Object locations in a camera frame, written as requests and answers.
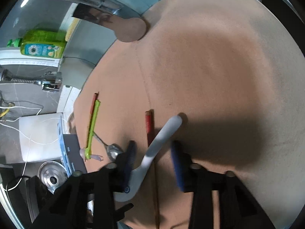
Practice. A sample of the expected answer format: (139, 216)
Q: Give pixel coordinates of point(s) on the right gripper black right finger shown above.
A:
(181, 162)

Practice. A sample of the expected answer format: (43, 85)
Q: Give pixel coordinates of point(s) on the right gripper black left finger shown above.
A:
(129, 162)

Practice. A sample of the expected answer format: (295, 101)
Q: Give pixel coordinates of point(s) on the small metal spoon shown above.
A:
(112, 150)

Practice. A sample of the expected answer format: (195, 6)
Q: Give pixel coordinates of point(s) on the green plastic spoon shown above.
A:
(91, 130)

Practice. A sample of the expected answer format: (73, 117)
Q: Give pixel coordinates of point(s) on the blue plastic drain basket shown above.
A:
(65, 159)

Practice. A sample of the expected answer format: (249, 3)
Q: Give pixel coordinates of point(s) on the steel pot lid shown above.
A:
(52, 174)

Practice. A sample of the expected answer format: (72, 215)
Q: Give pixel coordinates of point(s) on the white plastic cutting board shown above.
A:
(30, 139)

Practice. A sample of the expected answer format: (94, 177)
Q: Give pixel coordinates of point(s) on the brown table mat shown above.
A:
(235, 74)

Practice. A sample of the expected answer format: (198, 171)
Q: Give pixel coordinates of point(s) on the chrome sink faucet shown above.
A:
(49, 82)

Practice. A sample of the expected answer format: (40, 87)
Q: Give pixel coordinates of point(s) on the green dish soap bottle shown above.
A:
(41, 43)

